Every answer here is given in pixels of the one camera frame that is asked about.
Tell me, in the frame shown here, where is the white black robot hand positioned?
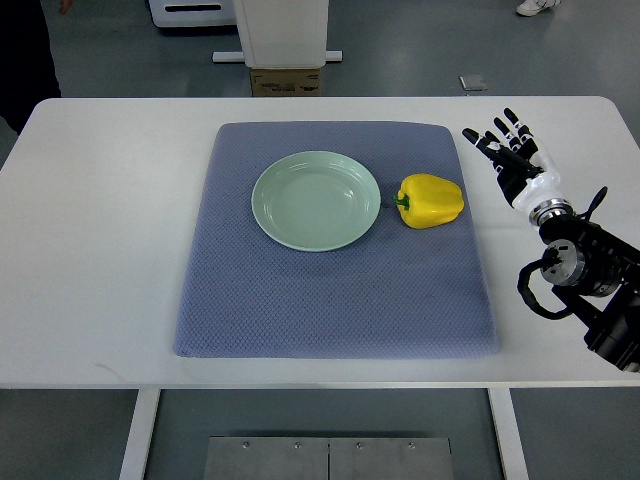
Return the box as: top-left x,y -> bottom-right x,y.
462,108 -> 575,227

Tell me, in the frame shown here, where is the yellow bell pepper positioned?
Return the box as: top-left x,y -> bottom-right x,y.
394,173 -> 465,229

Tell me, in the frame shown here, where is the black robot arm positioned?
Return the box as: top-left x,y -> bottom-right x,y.
517,187 -> 639,373

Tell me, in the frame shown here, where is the grey floor plate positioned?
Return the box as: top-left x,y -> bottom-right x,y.
459,74 -> 488,92

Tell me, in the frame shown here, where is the light green plate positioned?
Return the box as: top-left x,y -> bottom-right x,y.
251,151 -> 381,252

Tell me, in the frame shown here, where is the blue quilted mat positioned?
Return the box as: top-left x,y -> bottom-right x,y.
174,121 -> 499,359

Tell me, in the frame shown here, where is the white shoe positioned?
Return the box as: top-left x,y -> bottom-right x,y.
516,0 -> 559,17

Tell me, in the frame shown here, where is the right white table leg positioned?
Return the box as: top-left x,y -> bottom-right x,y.
488,388 -> 529,480

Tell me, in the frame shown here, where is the white table leg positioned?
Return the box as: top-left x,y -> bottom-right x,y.
488,388 -> 529,480
119,388 -> 160,480

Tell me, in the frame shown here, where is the cardboard box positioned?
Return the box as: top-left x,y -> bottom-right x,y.
250,69 -> 322,97

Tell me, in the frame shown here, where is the white machine with slot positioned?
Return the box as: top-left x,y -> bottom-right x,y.
146,0 -> 236,28

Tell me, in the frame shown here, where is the left white table leg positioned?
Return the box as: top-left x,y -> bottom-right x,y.
119,388 -> 160,480

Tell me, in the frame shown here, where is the person in dark clothes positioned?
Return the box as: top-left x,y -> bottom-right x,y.
1,0 -> 61,134

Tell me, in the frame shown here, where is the white pedestal stand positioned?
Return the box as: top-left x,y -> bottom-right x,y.
212,0 -> 343,69

